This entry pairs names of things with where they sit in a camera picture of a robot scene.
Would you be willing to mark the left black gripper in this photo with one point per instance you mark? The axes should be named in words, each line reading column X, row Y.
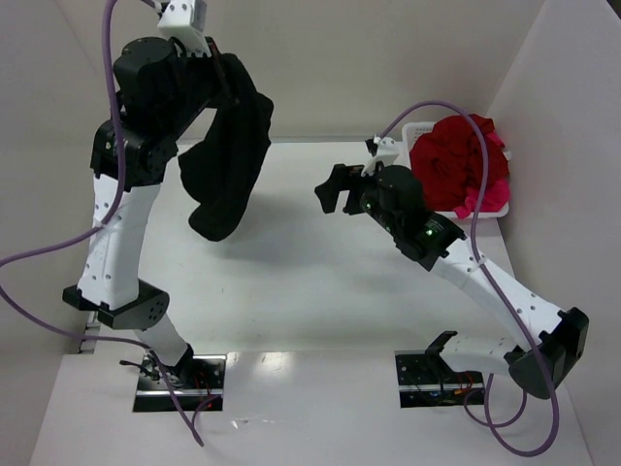
column 223, row 78

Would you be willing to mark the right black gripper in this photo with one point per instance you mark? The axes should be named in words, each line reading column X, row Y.
column 352, row 192

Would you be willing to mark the black t shirt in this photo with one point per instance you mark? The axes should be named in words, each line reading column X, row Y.
column 220, row 172

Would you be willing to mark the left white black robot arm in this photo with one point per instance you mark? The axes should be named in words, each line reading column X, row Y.
column 160, row 86

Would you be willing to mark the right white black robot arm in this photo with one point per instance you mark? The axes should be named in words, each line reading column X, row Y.
column 543, row 343

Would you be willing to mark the white plastic basket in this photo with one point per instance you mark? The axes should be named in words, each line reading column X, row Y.
column 422, row 133

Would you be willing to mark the dark red t shirt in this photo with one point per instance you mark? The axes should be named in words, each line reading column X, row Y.
column 456, row 160

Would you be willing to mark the pink t shirt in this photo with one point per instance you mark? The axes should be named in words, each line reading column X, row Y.
column 497, row 192

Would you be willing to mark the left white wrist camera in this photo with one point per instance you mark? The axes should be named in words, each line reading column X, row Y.
column 184, row 19

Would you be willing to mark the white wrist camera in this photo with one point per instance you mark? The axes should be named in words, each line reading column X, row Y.
column 383, row 151
column 184, row 19

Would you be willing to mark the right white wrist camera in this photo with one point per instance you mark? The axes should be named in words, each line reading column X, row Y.
column 383, row 151

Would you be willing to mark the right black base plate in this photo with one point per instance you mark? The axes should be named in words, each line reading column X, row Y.
column 421, row 387

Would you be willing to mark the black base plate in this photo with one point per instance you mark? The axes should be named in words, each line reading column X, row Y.
column 203, row 389
column 421, row 387

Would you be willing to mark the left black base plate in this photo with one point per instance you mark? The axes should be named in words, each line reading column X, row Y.
column 203, row 389

